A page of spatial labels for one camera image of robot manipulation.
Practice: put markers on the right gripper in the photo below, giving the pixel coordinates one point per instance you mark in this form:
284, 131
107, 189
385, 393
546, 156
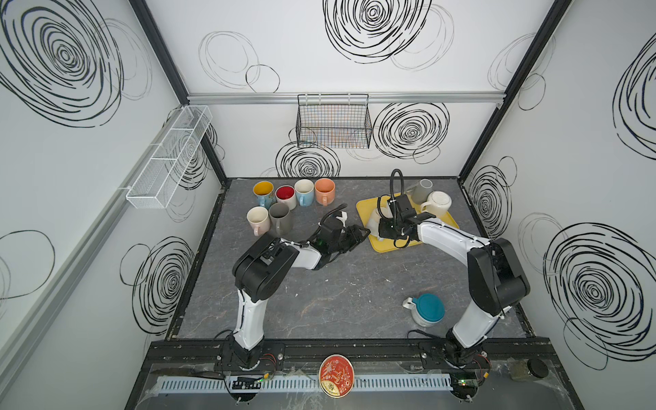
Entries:
386, 228

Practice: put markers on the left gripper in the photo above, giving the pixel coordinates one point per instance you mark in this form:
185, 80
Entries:
346, 237

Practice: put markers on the yellow plastic tray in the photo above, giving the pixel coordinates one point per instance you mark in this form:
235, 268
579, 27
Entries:
365, 209

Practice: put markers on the peach mug cream base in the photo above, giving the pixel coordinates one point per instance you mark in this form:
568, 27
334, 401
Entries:
325, 191

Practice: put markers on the light blue mug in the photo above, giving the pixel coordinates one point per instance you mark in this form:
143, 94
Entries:
304, 189

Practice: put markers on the large grey mug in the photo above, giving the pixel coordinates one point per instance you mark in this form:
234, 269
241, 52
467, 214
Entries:
281, 219

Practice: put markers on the cream mug red inside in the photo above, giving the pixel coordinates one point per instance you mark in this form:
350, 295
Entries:
287, 195

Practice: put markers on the pink mug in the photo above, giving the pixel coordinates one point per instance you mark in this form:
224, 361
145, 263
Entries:
259, 221

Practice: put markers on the blue patterned mug yellow inside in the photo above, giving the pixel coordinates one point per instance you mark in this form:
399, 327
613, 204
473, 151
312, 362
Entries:
265, 194

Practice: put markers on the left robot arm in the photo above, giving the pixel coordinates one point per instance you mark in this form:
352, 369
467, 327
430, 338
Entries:
260, 271

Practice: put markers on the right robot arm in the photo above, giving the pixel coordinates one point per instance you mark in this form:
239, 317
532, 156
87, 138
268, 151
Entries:
496, 280

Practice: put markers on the grey mug at back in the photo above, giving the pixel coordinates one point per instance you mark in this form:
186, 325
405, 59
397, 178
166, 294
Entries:
420, 191

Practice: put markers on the white mug on tray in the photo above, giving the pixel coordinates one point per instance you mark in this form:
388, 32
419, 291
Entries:
437, 203

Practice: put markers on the white jar teal lid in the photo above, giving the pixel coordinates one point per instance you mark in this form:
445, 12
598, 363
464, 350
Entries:
426, 310

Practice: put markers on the red round tin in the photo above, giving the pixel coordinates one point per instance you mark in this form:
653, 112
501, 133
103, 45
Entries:
336, 376

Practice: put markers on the dark jar black lid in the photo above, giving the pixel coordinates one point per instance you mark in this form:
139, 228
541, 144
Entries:
528, 370

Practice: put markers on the black wire basket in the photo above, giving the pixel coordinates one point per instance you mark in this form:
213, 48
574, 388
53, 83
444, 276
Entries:
335, 121

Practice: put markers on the white wire shelf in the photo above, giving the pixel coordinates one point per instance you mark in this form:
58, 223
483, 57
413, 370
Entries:
162, 175

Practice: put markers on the white slotted cable duct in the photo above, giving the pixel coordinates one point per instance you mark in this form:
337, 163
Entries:
303, 384

